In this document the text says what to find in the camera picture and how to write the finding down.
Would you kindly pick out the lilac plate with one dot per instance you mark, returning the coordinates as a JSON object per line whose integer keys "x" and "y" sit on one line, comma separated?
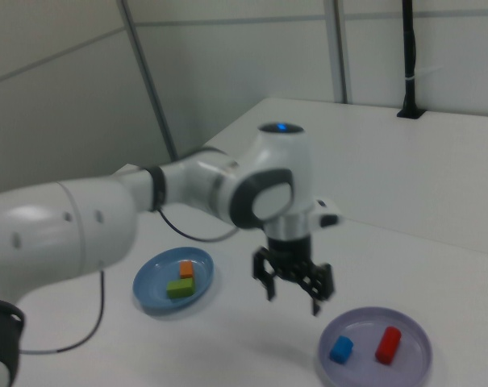
{"x": 364, "y": 371}

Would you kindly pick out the red cylinder block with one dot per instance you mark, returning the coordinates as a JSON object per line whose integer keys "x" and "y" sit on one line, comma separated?
{"x": 388, "y": 346}

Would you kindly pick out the black pole with clamp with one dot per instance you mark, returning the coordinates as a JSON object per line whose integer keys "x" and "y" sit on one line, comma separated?
{"x": 409, "y": 60}

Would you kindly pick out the blue block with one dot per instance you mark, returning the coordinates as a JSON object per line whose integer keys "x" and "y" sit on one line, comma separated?
{"x": 341, "y": 350}

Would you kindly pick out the orange block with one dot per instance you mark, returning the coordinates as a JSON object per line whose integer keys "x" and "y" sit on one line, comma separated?
{"x": 186, "y": 269}

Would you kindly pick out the green block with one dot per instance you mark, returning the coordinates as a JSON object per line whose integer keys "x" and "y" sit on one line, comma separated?
{"x": 181, "y": 288}

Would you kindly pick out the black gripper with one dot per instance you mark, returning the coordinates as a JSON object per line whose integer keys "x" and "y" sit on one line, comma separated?
{"x": 290, "y": 254}

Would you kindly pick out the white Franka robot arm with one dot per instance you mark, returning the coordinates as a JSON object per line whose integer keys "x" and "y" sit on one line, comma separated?
{"x": 66, "y": 230}

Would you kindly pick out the blue plate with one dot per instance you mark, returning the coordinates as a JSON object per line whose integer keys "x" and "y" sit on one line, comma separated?
{"x": 155, "y": 278}

